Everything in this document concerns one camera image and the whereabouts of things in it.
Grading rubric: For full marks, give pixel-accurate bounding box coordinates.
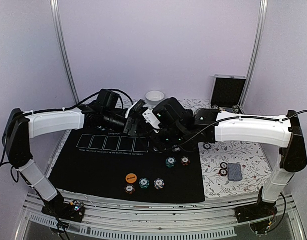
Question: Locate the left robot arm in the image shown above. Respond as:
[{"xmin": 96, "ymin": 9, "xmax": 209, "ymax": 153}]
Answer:
[{"xmin": 0, "ymin": 89, "xmax": 147, "ymax": 217}]

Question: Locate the white ceramic bowl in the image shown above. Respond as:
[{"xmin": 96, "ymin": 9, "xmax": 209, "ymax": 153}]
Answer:
[{"xmin": 145, "ymin": 90, "xmax": 165, "ymax": 105}]

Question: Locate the orange big blind button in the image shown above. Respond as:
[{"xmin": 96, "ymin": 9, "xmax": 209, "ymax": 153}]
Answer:
[{"xmin": 125, "ymin": 173, "xmax": 138, "ymax": 184}]

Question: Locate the blue fifty chips row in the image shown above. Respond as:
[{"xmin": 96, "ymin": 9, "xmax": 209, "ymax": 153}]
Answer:
[{"xmin": 97, "ymin": 126, "xmax": 107, "ymax": 132}]

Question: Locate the blue playing card deck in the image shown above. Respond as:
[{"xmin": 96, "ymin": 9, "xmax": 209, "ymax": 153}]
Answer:
[{"xmin": 227, "ymin": 163, "xmax": 243, "ymax": 182}]

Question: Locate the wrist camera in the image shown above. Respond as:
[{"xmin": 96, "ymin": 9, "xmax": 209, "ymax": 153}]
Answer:
[
  {"xmin": 125, "ymin": 99, "xmax": 148, "ymax": 119},
  {"xmin": 142, "ymin": 108, "xmax": 161, "ymax": 134}
]

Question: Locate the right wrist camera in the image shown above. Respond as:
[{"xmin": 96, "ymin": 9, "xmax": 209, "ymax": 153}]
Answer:
[{"xmin": 142, "ymin": 108, "xmax": 161, "ymax": 134}]

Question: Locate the blue peach stack front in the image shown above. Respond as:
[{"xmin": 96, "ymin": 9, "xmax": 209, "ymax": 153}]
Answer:
[{"xmin": 154, "ymin": 178, "xmax": 165, "ymax": 190}]

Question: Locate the green chip stack front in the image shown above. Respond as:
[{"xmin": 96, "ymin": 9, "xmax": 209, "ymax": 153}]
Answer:
[{"xmin": 139, "ymin": 178, "xmax": 150, "ymax": 189}]

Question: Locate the red black chip stack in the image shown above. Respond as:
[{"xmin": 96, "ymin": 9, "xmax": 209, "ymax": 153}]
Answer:
[{"xmin": 218, "ymin": 162, "xmax": 228, "ymax": 177}]

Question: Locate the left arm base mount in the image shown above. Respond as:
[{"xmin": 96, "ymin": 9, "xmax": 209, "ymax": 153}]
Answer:
[{"xmin": 41, "ymin": 197, "xmax": 86, "ymax": 223}]

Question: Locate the floral tablecloth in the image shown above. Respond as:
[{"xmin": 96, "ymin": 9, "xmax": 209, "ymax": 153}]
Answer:
[{"xmin": 44, "ymin": 98, "xmax": 279, "ymax": 201}]

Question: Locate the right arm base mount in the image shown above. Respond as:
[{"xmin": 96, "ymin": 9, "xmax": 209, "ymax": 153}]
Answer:
[{"xmin": 234, "ymin": 187, "xmax": 278, "ymax": 223}]

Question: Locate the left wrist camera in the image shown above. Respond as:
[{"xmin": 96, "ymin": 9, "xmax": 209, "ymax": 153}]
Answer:
[{"xmin": 125, "ymin": 99, "xmax": 148, "ymax": 119}]

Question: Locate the red black stack front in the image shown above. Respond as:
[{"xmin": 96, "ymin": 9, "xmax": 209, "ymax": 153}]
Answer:
[{"xmin": 124, "ymin": 184, "xmax": 136, "ymax": 195}]

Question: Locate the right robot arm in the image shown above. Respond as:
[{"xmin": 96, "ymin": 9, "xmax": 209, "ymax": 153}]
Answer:
[{"xmin": 143, "ymin": 97, "xmax": 307, "ymax": 218}]

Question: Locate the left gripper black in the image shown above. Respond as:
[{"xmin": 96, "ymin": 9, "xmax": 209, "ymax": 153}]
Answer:
[{"xmin": 102, "ymin": 110, "xmax": 150, "ymax": 138}]

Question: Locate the black poker mat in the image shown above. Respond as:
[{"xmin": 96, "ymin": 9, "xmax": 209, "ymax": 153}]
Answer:
[{"xmin": 49, "ymin": 121, "xmax": 205, "ymax": 204}]

